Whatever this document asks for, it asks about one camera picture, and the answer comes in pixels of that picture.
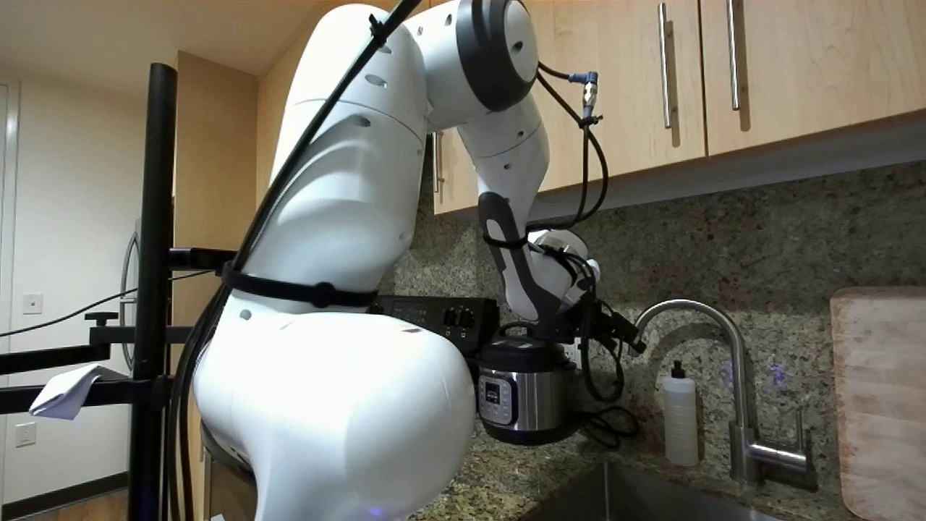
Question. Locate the stainless steel gooseneck faucet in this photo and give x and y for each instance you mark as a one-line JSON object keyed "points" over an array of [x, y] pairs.
{"points": [[749, 457]]}

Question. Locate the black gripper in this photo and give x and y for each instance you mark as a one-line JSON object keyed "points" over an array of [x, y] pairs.
{"points": [[606, 324]]}

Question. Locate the wooden upper cabinets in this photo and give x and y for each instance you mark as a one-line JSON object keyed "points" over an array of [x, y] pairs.
{"points": [[705, 96]]}

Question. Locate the white folded paper tag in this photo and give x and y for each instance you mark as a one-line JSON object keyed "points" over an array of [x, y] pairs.
{"points": [[64, 394]]}

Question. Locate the black control box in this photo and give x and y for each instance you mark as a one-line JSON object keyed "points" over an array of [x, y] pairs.
{"points": [[467, 323]]}

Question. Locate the black vertical stand pole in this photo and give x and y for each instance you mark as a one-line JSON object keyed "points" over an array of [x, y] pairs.
{"points": [[159, 479]]}

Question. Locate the silver black pressure cooker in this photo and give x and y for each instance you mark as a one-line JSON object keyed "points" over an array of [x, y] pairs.
{"points": [[521, 389]]}

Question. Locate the stainless steel sink basin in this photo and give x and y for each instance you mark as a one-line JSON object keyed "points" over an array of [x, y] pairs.
{"points": [[632, 494]]}

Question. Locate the wooden cutting board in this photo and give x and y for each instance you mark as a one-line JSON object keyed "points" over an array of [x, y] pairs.
{"points": [[880, 400]]}

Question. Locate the white soap dispenser bottle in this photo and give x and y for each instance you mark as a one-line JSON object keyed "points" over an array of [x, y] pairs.
{"points": [[680, 418]]}

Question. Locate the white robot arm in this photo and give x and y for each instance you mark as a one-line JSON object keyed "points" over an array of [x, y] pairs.
{"points": [[344, 411]]}

